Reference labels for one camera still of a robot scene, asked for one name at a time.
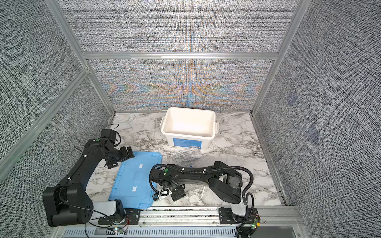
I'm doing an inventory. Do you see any white plastic storage bin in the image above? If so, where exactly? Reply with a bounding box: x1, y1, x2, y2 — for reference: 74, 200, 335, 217
160, 107, 219, 150

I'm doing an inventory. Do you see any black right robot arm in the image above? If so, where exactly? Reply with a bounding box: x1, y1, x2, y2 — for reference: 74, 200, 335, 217
148, 161, 254, 223

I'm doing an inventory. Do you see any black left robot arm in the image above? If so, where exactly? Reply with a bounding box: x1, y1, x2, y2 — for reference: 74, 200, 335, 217
42, 138, 135, 227

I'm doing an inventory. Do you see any blue plastic bin lid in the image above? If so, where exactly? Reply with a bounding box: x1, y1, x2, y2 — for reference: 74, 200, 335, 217
109, 151, 162, 209

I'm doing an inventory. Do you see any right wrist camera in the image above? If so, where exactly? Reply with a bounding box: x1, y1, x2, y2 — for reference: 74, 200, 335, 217
152, 190, 171, 202

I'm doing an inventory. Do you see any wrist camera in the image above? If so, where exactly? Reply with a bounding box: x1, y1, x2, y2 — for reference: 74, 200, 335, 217
101, 129, 121, 147
152, 190, 171, 202

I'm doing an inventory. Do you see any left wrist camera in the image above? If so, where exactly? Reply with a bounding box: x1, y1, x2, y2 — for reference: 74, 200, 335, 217
101, 129, 121, 147

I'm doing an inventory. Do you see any aluminium mounting rail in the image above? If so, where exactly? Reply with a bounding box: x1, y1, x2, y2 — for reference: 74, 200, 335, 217
50, 206, 309, 238

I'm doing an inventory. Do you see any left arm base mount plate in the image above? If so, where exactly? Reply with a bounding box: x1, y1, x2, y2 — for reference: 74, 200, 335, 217
97, 208, 141, 225

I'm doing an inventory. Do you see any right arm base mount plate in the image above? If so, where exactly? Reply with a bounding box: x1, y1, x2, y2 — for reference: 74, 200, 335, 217
218, 207, 239, 225

